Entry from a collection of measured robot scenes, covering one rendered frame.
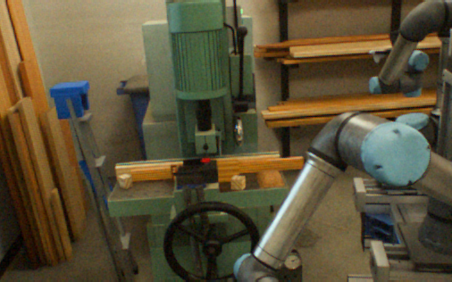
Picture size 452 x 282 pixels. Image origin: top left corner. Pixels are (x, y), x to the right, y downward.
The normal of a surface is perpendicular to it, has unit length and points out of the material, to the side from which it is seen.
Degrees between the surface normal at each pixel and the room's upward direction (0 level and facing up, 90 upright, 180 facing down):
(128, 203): 90
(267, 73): 90
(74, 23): 90
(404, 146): 86
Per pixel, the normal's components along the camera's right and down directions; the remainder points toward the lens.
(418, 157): 0.24, 0.22
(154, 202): 0.04, 0.32
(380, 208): -0.17, 0.33
